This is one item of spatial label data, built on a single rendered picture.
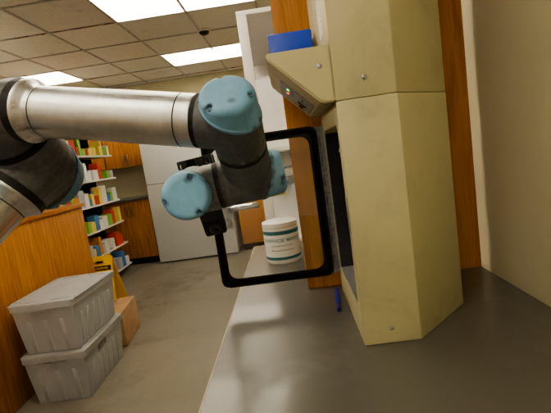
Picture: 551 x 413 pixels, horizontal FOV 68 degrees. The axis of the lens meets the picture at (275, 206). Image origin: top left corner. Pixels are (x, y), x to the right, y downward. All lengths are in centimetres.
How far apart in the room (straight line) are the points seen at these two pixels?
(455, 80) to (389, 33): 46
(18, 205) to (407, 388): 70
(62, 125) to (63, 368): 242
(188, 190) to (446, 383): 50
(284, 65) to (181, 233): 526
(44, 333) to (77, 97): 239
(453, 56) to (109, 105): 90
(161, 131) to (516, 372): 65
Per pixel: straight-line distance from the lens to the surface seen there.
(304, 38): 100
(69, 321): 282
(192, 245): 594
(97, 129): 62
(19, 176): 79
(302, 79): 76
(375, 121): 77
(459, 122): 122
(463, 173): 123
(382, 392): 73
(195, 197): 61
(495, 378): 77
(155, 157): 592
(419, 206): 83
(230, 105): 51
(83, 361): 289
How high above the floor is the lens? 133
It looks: 7 degrees down
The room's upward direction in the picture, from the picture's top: 8 degrees counter-clockwise
